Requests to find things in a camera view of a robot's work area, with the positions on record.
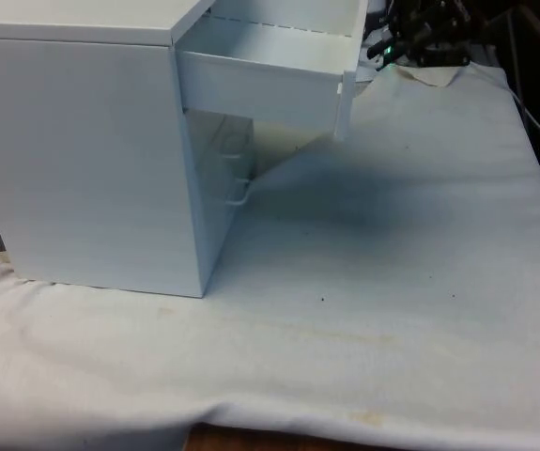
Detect white drawer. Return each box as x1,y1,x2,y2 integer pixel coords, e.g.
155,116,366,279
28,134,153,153
174,0,370,144

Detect white chest of drawers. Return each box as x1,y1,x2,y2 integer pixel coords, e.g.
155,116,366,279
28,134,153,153
0,0,257,301

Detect white cable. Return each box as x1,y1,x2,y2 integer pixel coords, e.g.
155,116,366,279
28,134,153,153
508,88,540,150

